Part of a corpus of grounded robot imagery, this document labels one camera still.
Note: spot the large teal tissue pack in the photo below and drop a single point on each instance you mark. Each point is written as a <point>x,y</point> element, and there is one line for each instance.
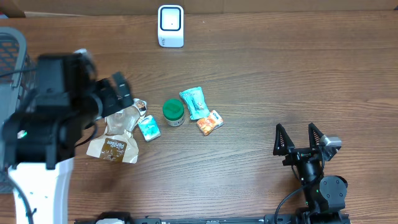
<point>195,101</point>

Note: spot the green lid jar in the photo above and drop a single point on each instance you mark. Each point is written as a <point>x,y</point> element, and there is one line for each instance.
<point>173,112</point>

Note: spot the orange tissue pack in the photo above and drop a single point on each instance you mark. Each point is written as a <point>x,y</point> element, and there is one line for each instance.
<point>210,123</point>

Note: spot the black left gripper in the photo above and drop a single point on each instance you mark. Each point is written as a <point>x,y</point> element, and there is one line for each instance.
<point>108,92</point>

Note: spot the white barcode scanner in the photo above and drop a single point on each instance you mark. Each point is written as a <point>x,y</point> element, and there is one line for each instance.
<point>170,29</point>

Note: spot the small teal tissue pack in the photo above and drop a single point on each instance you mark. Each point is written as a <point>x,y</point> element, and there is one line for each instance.
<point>149,128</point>

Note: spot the brown bread bag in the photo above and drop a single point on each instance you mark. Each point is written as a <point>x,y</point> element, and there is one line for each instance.
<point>117,143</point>

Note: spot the cardboard back board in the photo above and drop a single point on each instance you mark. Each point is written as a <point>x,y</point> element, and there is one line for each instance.
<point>21,8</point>

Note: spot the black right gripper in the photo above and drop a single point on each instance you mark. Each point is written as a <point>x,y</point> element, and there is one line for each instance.
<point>296,154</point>

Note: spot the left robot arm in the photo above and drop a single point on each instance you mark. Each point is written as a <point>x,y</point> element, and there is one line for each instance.
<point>39,139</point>

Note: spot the grey plastic shopping basket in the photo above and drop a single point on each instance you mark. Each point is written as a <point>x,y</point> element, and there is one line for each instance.
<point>17,76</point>

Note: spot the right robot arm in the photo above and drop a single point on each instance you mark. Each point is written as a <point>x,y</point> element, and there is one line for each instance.
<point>324,194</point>

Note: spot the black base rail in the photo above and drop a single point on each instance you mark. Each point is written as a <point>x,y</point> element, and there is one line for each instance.
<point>125,217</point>

